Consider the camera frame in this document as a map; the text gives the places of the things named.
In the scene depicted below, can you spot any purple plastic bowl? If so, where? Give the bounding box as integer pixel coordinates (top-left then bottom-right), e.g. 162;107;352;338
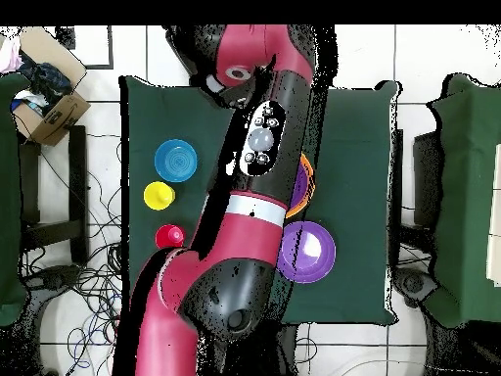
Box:
288;161;313;213
275;220;337;284

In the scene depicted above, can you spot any large orange plastic bowl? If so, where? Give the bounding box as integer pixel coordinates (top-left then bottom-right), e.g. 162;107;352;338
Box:
284;151;317;220

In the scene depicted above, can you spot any red plastic cup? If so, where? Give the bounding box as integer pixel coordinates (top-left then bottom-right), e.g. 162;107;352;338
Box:
155;223;186;251

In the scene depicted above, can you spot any blue plastic bowl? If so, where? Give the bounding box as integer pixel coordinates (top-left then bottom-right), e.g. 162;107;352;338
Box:
154;138;199;184

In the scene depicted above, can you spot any yellow plastic cup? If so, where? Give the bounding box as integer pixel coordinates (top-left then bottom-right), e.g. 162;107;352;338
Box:
143;180;176;212

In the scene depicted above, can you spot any dark green tablecloth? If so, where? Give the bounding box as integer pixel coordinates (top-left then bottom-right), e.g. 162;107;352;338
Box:
118;74;402;325

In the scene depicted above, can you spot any black stand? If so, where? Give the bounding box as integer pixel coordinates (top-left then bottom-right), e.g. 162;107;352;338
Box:
412;130;445;230

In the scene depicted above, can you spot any grey round floor foot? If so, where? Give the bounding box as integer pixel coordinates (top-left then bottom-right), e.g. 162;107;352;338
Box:
392;267;439;308

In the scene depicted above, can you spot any black floor device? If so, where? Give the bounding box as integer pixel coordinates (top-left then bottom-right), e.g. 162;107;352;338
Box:
23;263;84;293

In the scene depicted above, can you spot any cardboard box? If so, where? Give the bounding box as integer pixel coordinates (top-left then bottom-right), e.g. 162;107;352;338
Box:
11;25;92;147

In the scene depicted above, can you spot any green cloth covered table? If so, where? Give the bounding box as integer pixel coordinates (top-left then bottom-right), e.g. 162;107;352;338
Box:
425;72;501;329
0;72;31;327

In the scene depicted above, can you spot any pile of clothes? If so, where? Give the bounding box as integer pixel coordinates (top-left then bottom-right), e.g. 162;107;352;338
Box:
0;36;75;117

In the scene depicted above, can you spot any white panel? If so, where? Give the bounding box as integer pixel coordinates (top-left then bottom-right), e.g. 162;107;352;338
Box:
485;143;501;288

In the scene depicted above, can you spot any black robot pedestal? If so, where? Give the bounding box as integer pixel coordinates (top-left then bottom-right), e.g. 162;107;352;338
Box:
203;320;300;376

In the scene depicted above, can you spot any tangle of floor cables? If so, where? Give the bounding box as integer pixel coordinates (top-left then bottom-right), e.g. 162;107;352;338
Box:
19;128;126;376

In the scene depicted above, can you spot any black floor frame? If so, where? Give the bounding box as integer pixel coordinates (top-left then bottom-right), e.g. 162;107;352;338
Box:
55;24;114;71

